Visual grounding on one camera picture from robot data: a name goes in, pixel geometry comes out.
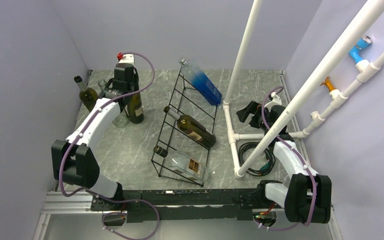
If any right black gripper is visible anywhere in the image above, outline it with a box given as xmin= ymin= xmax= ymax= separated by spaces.
xmin=236 ymin=100 xmax=273 ymax=132

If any dark green wine bottle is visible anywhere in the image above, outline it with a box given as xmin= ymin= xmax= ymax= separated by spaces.
xmin=127 ymin=93 xmax=144 ymax=124

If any dark labelled wine bottle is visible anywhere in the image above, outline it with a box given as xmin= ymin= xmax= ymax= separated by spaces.
xmin=163 ymin=106 xmax=216 ymax=148

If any blue square glass bottle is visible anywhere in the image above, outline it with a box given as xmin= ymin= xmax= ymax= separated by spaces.
xmin=178 ymin=57 xmax=222 ymax=106

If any clear square liquor bottle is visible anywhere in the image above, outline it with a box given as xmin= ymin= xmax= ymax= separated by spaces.
xmin=153 ymin=145 xmax=210 ymax=184

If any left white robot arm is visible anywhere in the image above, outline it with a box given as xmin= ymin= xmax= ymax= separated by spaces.
xmin=51 ymin=63 xmax=139 ymax=210

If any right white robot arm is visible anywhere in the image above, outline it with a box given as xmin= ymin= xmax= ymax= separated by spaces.
xmin=233 ymin=127 xmax=332 ymax=224

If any green wine bottle far left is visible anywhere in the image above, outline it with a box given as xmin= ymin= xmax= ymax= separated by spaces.
xmin=73 ymin=75 xmax=98 ymax=112

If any clear empty glass bottle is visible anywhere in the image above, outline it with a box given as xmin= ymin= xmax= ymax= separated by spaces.
xmin=97 ymin=79 xmax=129 ymax=129

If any orange pipe fitting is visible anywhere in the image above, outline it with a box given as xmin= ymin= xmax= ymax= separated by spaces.
xmin=321 ymin=76 xmax=336 ymax=92

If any blue pipe fitting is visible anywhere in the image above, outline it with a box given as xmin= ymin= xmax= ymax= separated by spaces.
xmin=348 ymin=35 xmax=372 ymax=64

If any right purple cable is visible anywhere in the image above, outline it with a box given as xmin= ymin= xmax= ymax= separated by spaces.
xmin=252 ymin=86 xmax=318 ymax=232

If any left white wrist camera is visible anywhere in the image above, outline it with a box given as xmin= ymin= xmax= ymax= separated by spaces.
xmin=117 ymin=52 xmax=135 ymax=66

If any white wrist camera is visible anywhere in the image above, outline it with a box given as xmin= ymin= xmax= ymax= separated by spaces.
xmin=117 ymin=52 xmax=135 ymax=66
xmin=265 ymin=92 xmax=282 ymax=110

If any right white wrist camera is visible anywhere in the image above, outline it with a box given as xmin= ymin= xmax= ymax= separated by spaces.
xmin=265 ymin=92 xmax=282 ymax=110

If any black coiled cable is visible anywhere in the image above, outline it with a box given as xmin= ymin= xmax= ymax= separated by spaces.
xmin=237 ymin=142 xmax=277 ymax=177

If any black wire wine rack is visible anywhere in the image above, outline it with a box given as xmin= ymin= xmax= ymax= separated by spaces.
xmin=150 ymin=73 xmax=218 ymax=187

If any white PVC pipe frame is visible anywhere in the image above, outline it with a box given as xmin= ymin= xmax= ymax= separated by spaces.
xmin=222 ymin=0 xmax=384 ymax=179

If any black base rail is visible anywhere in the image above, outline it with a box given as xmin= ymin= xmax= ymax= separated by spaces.
xmin=90 ymin=188 xmax=273 ymax=223

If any aluminium frame rail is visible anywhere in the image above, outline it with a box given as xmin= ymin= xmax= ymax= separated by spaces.
xmin=32 ymin=191 xmax=93 ymax=240

